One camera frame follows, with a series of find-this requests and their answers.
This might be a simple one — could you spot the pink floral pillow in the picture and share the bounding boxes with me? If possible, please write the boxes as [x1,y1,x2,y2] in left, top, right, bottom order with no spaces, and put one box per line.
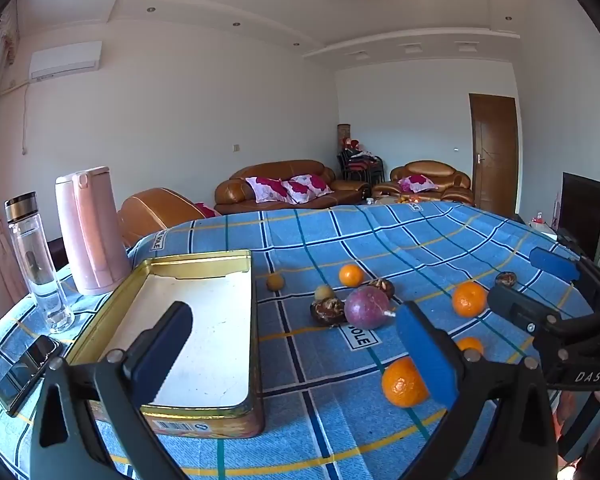
[397,176,438,193]
[245,176,295,204]
[282,174,333,204]

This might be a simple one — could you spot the black smartphone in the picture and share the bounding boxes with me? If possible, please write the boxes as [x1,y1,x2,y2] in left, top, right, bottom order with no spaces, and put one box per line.
[0,334,65,418]

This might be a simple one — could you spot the low coffee table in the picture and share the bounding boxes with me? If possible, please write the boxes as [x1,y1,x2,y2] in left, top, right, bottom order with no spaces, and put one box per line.
[365,194,427,206]

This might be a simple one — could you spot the black side table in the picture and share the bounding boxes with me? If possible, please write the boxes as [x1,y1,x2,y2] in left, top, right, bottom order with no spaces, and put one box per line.
[47,237,72,272]

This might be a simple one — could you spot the brown leather armchair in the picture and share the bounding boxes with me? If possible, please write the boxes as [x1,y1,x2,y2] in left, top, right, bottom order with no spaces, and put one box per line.
[372,160,475,206]
[117,188,221,247]

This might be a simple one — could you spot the white air conditioner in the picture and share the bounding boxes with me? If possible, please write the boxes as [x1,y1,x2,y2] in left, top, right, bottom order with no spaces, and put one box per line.
[29,41,103,82]

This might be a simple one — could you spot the brown wooden door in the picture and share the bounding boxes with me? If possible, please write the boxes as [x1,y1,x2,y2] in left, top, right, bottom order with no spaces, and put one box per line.
[469,93,520,218]

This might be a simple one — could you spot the pink electric kettle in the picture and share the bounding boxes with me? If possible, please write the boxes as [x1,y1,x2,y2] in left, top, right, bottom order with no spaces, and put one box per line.
[55,166,132,296]

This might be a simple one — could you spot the blue plaid blanket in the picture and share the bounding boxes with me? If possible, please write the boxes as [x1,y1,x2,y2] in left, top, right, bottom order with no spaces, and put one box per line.
[0,201,600,480]

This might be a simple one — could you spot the clear glass bottle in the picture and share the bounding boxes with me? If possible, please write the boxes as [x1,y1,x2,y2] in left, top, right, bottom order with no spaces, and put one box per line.
[4,191,76,334]

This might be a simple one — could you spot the orange mandarin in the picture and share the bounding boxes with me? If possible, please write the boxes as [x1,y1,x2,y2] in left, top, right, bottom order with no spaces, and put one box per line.
[452,281,488,318]
[455,336,485,356]
[339,263,367,288]
[381,356,430,408]

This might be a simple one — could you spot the person's right hand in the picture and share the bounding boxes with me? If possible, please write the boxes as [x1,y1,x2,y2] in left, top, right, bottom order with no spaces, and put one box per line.
[557,389,581,456]

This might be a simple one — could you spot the red round radish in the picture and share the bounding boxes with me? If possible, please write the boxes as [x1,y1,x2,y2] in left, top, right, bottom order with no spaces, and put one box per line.
[344,285,397,331]

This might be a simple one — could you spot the gold tin box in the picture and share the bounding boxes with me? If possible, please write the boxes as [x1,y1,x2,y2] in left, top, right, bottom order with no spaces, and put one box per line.
[65,249,267,438]

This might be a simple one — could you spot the stacked dark chairs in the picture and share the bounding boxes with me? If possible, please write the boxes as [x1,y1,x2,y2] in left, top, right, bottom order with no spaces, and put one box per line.
[337,147,385,185]

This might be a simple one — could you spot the pink curtain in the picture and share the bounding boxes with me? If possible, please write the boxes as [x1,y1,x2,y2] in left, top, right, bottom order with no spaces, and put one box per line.
[0,5,22,306]

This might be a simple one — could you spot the brown leather sofa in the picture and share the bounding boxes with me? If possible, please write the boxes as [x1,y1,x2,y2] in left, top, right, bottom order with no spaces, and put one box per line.
[214,160,372,216]

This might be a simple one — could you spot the black television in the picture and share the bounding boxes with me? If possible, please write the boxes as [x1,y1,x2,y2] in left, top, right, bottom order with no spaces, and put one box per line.
[560,172,600,266]

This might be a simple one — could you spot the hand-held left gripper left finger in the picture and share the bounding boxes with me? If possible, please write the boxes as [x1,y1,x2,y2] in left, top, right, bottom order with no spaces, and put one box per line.
[30,301,196,480]

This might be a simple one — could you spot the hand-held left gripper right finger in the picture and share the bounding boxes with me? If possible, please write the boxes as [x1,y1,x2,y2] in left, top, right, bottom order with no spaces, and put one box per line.
[395,301,561,480]

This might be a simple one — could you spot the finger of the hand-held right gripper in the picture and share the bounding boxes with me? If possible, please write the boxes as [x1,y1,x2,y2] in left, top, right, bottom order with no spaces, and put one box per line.
[529,246,600,311]
[486,285,600,348]

